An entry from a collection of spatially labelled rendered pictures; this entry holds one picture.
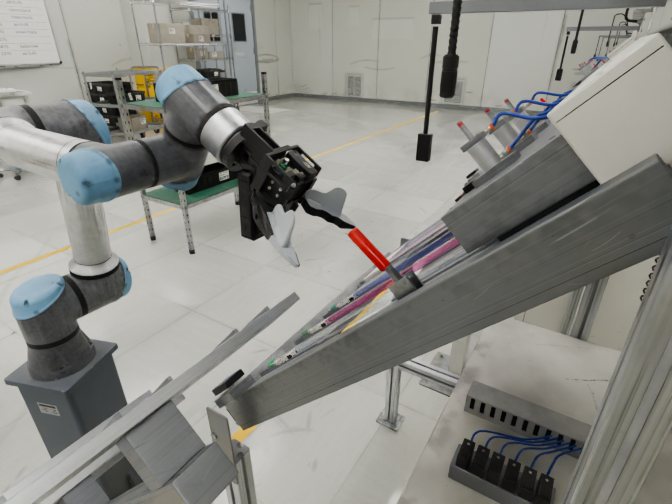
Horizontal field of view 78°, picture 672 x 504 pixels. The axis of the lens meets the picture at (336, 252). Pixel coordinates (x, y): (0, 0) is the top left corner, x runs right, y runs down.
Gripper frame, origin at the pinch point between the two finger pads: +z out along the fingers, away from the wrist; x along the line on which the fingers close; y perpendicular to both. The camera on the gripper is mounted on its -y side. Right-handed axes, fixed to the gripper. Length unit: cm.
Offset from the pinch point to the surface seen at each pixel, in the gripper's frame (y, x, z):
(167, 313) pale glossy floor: -166, 62, -62
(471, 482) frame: -18.5, 5.0, 42.9
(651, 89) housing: 37.7, -8.1, 12.9
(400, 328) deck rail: 8.0, -10.0, 14.0
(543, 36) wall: -28, 871, -103
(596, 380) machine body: -10, 45, 58
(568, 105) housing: 33.9, -8.1, 9.7
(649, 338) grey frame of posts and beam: 27.2, -14.1, 25.0
